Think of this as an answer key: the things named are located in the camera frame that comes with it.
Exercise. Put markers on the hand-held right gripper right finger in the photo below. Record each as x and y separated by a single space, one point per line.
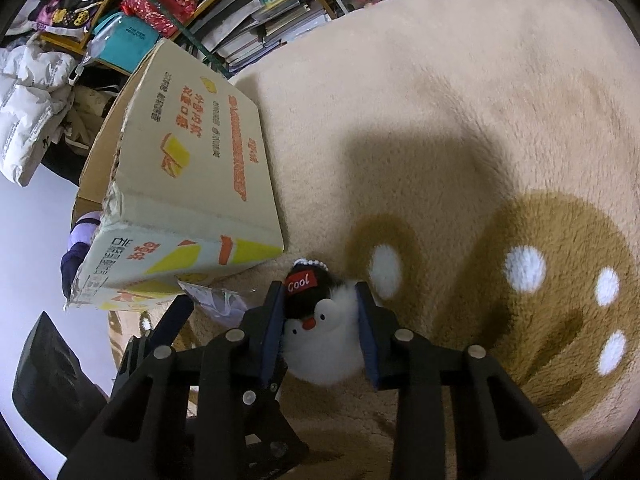
367 342

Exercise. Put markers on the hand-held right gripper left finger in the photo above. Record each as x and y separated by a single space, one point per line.
270 332

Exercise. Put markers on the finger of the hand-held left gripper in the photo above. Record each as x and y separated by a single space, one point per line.
172 317
275 430

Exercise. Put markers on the white penguin plush black hat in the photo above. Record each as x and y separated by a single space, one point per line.
320 352

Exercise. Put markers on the lavender plush toy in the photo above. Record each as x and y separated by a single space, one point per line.
77 260

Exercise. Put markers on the cardboard box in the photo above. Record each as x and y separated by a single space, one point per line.
200 160

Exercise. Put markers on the clear plastic wrapper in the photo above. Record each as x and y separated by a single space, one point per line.
215 302

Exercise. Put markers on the black hanging garment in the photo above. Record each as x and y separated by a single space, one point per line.
65 167

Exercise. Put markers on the beige trench coat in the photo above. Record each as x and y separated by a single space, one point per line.
95 110

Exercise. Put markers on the beige brown patterned blanket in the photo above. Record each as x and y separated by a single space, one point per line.
450 110

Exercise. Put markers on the white puffer jacket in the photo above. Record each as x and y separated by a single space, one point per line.
30 110

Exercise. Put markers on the green metal pole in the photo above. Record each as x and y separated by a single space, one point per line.
210 58

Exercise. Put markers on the teal bag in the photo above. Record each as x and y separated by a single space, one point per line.
130 40

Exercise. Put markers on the stack of books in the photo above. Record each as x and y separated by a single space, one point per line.
270 25

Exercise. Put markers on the black pink printed tote bag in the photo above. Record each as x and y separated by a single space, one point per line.
60 10

